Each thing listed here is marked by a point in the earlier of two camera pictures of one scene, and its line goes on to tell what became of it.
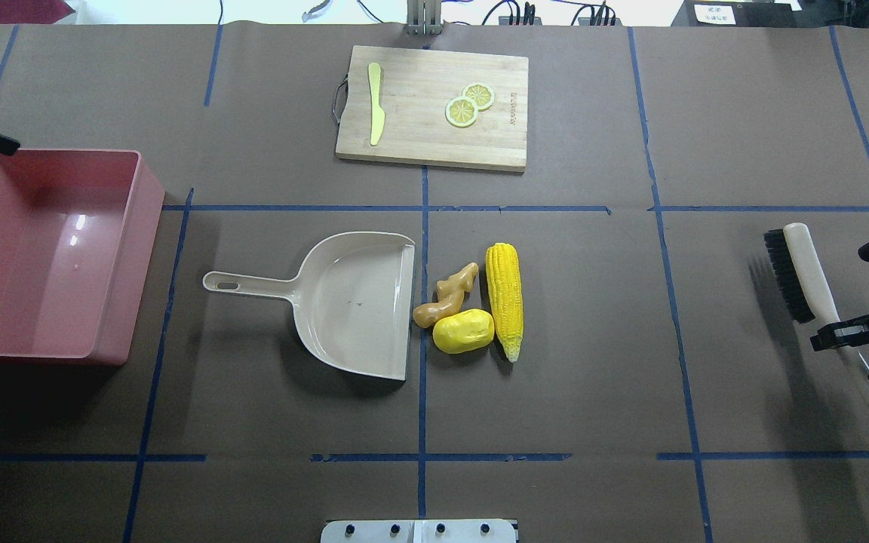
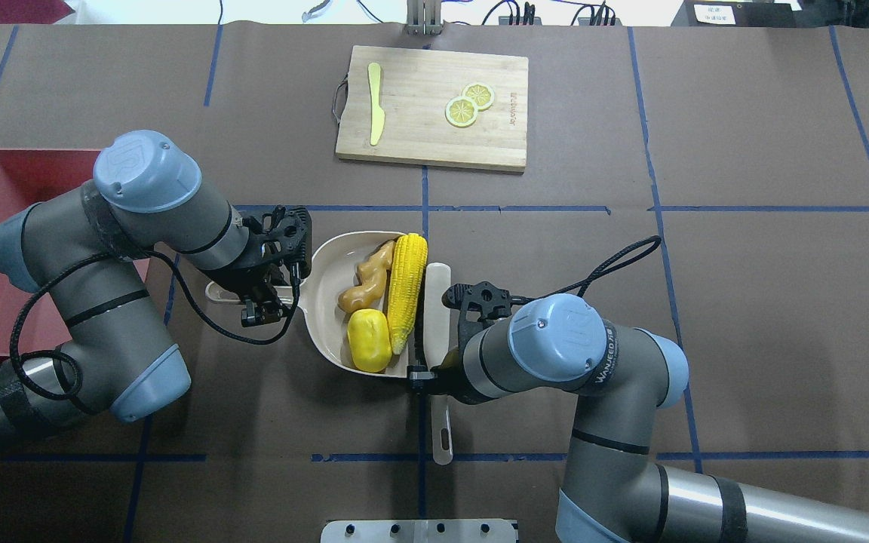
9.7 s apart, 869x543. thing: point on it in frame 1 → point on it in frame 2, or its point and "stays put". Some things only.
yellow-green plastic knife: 377,115 stays put
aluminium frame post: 424,18 stays put
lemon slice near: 462,111 stays put
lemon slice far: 480,93 stays put
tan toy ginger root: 450,293 → 372,277
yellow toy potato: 463,331 → 370,338
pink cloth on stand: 9,11 stays put
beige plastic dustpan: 351,299 stays put
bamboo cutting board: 416,87 stays put
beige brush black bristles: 806,291 → 437,324
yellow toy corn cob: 505,284 → 407,274
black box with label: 738,13 stays put
